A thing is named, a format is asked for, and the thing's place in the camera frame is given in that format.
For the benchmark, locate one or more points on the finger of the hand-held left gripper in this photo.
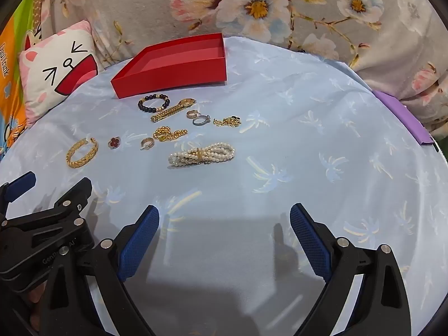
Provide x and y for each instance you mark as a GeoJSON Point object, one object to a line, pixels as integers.
{"type": "Point", "coordinates": [75, 190]}
{"type": "Point", "coordinates": [21, 183]}

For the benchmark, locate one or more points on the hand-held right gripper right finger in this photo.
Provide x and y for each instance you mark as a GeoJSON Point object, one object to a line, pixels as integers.
{"type": "Point", "coordinates": [311, 243]}

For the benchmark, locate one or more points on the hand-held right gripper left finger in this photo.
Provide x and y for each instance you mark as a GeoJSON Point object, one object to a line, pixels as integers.
{"type": "Point", "coordinates": [138, 243]}

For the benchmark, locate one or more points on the gold woven bangle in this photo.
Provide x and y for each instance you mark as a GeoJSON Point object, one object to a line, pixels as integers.
{"type": "Point", "coordinates": [75, 164]}

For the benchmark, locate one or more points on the gold hoop earring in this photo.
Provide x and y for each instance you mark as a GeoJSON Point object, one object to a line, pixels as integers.
{"type": "Point", "coordinates": [149, 144]}

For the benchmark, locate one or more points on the gold wrist watch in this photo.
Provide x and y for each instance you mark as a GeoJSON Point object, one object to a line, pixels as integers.
{"type": "Point", "coordinates": [168, 113]}

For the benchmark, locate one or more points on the red cardboard box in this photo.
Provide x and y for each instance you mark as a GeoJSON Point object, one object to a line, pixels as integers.
{"type": "Point", "coordinates": [168, 77]}

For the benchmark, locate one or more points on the person's left hand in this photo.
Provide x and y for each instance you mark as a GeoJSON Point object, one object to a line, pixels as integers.
{"type": "Point", "coordinates": [35, 295]}

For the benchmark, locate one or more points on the blue palm print sheet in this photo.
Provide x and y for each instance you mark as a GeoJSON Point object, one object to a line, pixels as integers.
{"type": "Point", "coordinates": [280, 147]}

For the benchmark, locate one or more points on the colourful cartoon cloth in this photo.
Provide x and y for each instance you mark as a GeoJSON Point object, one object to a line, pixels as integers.
{"type": "Point", "coordinates": [14, 77]}

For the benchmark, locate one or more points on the cat face pillow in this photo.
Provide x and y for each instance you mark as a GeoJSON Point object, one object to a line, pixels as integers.
{"type": "Point", "coordinates": [52, 59]}

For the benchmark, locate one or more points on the purple flat board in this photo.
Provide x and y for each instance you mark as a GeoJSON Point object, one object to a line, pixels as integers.
{"type": "Point", "coordinates": [402, 115]}

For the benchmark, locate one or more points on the grey floral blanket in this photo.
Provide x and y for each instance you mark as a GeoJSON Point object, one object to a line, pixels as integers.
{"type": "Point", "coordinates": [140, 7]}

